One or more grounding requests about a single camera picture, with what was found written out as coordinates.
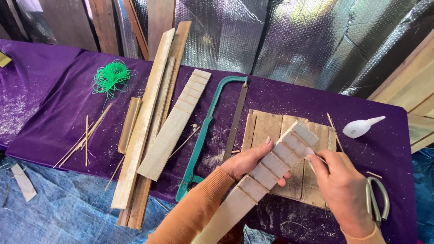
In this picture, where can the grey metal scissors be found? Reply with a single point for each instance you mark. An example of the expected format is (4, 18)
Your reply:
(373, 200)

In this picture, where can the silver foil insulation sheet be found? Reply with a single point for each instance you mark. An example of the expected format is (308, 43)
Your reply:
(305, 40)

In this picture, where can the purple velvet cloth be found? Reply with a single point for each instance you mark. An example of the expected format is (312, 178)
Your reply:
(57, 115)

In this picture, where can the notched wooden plank with strips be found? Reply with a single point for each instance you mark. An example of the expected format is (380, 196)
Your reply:
(271, 166)

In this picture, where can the stack of pale wooden boards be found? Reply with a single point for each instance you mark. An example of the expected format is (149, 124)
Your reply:
(413, 91)

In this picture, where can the split bamboo piece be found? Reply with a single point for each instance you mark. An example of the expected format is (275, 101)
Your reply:
(129, 125)

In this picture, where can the long pale wooden plank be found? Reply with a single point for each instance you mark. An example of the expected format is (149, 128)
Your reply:
(142, 128)

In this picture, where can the long brown wooden plank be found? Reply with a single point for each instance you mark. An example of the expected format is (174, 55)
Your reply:
(140, 203)

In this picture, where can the leaning wooden boards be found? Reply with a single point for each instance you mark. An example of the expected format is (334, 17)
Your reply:
(101, 23)

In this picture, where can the person's left hand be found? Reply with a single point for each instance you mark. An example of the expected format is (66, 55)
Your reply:
(242, 161)

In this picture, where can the weathered wooden base board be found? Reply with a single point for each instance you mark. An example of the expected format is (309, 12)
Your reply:
(262, 127)

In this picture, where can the white glue bottle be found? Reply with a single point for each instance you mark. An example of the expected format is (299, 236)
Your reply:
(357, 127)

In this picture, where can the person's right hand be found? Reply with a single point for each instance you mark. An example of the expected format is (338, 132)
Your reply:
(342, 193)

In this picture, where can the blue tarp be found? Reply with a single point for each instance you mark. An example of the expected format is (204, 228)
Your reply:
(67, 210)

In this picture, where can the pale wood scrap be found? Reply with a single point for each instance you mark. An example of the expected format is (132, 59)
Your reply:
(23, 183)

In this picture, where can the short bamboo stick piece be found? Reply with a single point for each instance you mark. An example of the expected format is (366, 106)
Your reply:
(374, 175)

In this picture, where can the thin pale bamboo strip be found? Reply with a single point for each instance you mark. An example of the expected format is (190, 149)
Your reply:
(318, 156)

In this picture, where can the narrow grey wooden slat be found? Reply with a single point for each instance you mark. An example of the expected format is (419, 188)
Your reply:
(163, 98)

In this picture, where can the yellow block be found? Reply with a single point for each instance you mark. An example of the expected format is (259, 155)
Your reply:
(4, 59)

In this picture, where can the green hacksaw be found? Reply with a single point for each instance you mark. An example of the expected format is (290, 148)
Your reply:
(203, 135)

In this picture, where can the thin bamboo stick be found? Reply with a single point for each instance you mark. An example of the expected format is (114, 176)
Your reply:
(335, 132)
(114, 172)
(184, 142)

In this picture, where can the heap of thin bamboo sticks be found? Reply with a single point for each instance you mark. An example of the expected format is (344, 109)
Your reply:
(88, 134)

